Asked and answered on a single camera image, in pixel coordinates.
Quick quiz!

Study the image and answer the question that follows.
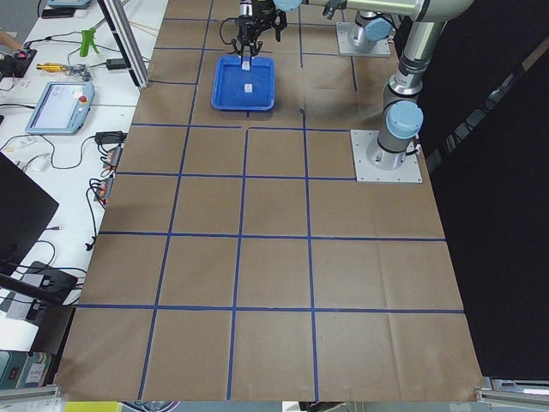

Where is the aluminium frame post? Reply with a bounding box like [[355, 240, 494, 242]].
[[98, 0, 149, 89]]

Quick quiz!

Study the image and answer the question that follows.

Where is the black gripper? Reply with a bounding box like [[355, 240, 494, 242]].
[[272, 10, 287, 42], [231, 3, 275, 58]]

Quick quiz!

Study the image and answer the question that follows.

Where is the person hand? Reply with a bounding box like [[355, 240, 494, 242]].
[[0, 30, 23, 51]]

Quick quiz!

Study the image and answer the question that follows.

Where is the green handled reacher grabber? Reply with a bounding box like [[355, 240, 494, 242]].
[[79, 27, 100, 58]]

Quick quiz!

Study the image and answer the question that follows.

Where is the blue plastic tray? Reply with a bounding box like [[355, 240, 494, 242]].
[[211, 55, 275, 112]]

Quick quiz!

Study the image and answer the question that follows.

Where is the black power adapter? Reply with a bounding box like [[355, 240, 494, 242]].
[[106, 58, 127, 70]]

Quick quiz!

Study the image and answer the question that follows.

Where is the teach pendant tablet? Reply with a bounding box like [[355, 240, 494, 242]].
[[25, 82, 95, 135]]

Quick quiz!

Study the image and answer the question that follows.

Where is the black monitor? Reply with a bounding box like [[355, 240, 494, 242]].
[[0, 154, 59, 276]]

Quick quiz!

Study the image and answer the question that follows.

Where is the yellow brass tool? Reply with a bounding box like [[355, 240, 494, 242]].
[[36, 63, 66, 73]]

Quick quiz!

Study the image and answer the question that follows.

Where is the brown paper table cover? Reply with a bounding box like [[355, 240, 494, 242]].
[[56, 1, 481, 402]]

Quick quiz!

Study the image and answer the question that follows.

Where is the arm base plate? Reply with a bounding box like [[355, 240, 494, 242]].
[[350, 130, 423, 184], [336, 22, 391, 58]]

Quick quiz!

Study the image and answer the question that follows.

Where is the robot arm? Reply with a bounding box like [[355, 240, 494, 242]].
[[220, 1, 395, 58], [309, 0, 473, 171]]

